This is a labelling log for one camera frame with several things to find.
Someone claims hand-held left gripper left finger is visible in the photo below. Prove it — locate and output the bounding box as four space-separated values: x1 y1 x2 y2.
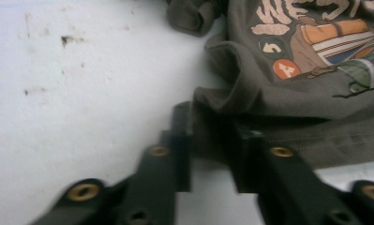
118 101 193 225

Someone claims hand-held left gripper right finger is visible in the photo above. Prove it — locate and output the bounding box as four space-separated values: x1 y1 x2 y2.
230 120 361 225

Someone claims grey-brown printed t-shirt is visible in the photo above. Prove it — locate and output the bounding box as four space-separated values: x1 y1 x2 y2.
165 0 374 172

